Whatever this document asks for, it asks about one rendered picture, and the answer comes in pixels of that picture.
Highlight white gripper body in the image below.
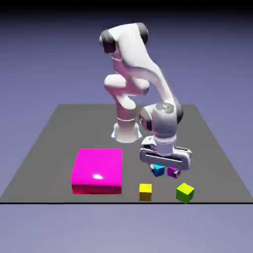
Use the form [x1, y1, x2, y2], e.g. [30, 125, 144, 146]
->
[139, 145, 192, 171]

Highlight small yellow cube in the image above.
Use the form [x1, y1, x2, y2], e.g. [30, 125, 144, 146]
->
[139, 183, 153, 202]

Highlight small blue cube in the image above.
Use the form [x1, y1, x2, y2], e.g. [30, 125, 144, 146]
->
[151, 164, 166, 177]

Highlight small purple cube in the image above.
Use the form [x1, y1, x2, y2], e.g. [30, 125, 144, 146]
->
[167, 167, 179, 179]

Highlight large magenta box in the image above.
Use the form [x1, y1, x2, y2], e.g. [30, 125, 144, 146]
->
[71, 148, 123, 195]

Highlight small lime green cube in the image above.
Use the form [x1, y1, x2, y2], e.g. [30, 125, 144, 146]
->
[175, 182, 195, 204]

